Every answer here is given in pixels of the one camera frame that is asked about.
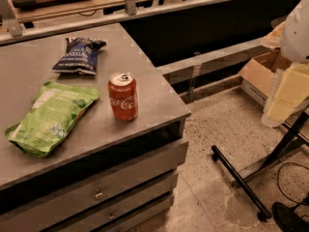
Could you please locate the grey drawer cabinet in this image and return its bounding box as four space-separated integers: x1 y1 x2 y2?
0 24 190 232

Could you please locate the grey metal rail frame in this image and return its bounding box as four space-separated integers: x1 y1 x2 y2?
0 0 295 46

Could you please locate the black cable on floor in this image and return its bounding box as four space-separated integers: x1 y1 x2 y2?
276 161 309 218

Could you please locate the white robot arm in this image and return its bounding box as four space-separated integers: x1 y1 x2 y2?
262 0 309 128

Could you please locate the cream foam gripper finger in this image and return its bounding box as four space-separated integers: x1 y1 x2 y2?
261 63 309 128

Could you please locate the cardboard box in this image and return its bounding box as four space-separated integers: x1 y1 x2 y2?
239 49 292 106

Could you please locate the green snack bag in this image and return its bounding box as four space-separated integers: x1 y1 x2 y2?
5 82 99 158

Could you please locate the blue chip bag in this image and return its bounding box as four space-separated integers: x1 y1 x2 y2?
52 37 106 75

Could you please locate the red Coca-Cola can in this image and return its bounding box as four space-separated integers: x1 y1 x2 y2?
108 72 138 121

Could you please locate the black rolling stand base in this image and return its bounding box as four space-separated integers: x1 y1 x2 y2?
211 105 309 221

